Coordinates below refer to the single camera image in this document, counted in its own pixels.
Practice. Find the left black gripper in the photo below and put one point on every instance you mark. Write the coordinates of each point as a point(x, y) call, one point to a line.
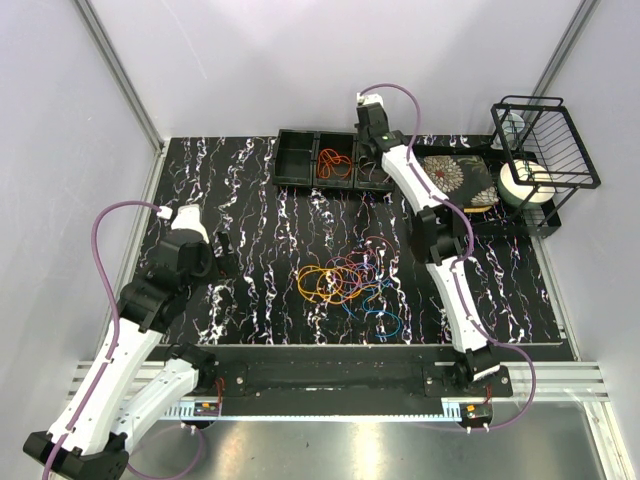
point(225, 265)

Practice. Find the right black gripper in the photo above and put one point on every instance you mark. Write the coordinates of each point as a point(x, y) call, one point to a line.
point(360, 134)

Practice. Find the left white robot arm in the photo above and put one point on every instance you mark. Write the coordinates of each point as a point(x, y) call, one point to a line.
point(96, 433)

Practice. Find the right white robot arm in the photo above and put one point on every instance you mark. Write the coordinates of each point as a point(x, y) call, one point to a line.
point(438, 227)

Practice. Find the black three-compartment bin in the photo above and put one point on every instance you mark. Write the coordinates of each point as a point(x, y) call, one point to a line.
point(326, 160)

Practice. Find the pale blue cup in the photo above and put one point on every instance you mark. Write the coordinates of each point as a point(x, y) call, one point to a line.
point(512, 127)

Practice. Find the black tray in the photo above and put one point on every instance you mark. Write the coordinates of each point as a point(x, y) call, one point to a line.
point(502, 219)

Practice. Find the white ceramic bowl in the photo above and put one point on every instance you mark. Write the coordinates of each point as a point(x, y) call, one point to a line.
point(533, 192)

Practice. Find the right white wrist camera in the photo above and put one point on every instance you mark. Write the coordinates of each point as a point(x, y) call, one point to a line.
point(368, 99)

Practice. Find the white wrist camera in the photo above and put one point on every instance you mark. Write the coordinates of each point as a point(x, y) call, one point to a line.
point(187, 217)
point(368, 99)

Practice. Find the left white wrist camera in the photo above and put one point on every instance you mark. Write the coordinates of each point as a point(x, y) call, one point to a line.
point(187, 217)

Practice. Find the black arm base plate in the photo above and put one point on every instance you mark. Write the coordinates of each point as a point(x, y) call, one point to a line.
point(356, 375)

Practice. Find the black wire dish rack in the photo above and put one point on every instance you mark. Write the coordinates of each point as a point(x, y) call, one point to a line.
point(551, 139)

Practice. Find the aluminium ruler rail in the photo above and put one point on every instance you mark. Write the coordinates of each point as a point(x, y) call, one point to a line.
point(426, 410)

